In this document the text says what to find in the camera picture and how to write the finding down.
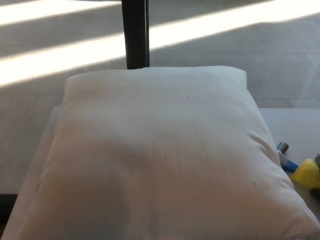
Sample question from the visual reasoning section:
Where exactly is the dark furniture edge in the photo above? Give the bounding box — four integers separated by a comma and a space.
0, 193, 19, 227

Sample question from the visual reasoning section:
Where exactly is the black vertical post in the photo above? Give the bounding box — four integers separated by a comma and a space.
120, 0, 151, 70

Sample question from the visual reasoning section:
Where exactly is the yellow cloth handle wrap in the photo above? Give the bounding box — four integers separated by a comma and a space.
289, 157, 320, 191

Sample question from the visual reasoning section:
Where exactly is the white square pillow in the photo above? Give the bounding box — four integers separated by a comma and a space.
16, 65, 320, 240

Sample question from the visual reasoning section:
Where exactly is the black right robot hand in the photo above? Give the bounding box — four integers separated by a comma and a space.
309, 154, 320, 201

